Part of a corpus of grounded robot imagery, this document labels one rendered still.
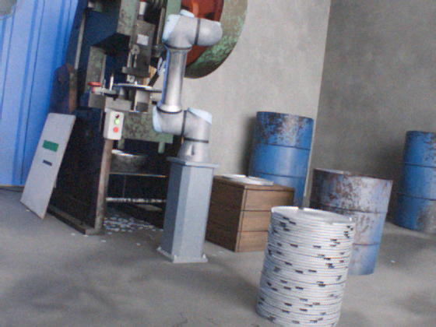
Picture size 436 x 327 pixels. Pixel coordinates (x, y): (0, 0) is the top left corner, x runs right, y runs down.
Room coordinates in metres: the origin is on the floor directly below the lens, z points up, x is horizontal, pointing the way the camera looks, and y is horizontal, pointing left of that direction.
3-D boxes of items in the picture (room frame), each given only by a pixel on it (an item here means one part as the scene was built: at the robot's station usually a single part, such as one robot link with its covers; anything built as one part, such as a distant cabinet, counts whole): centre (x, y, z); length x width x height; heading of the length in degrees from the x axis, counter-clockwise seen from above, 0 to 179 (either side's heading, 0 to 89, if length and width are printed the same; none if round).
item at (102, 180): (2.65, 0.85, 0.45); 0.92 x 0.12 x 0.90; 41
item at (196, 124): (2.15, 0.11, 0.62); 0.13 x 0.12 x 0.14; 96
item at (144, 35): (2.69, 0.53, 1.04); 0.17 x 0.15 x 0.30; 41
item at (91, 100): (2.35, 0.64, 0.62); 0.10 x 0.06 x 0.20; 131
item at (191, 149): (2.15, 0.10, 0.50); 0.15 x 0.15 x 0.10
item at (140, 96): (2.59, 0.44, 0.72); 0.25 x 0.14 x 0.14; 41
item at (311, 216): (1.57, -0.35, 0.35); 0.29 x 0.29 x 0.01
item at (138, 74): (2.73, 0.56, 0.86); 0.20 x 0.16 x 0.05; 131
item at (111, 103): (2.72, 0.56, 0.68); 0.45 x 0.30 x 0.06; 131
